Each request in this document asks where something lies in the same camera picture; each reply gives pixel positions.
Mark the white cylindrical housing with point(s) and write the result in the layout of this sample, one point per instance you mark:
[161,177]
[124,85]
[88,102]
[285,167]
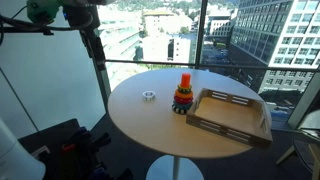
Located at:
[16,160]

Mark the dark window railing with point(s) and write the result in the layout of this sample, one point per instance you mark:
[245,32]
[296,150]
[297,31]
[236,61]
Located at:
[150,62]

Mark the white table pedestal base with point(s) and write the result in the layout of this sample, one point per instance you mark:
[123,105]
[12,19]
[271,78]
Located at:
[166,170]

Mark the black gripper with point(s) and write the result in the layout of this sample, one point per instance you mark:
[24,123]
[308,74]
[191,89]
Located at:
[78,16]

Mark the grey window corner post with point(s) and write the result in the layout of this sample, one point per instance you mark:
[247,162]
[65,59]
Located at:
[104,86]

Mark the wooden slatted tray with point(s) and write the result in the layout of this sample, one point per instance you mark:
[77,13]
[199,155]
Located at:
[230,116]

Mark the window mullion post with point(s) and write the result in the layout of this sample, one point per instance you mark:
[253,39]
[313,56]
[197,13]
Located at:
[201,33]

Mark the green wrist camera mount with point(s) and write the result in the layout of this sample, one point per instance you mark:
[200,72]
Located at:
[41,11]

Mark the black stand platform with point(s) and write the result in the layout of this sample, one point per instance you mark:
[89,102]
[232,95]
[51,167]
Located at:
[50,133]

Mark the lime green donut plush toy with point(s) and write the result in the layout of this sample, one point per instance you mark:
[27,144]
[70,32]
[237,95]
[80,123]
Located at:
[184,89]

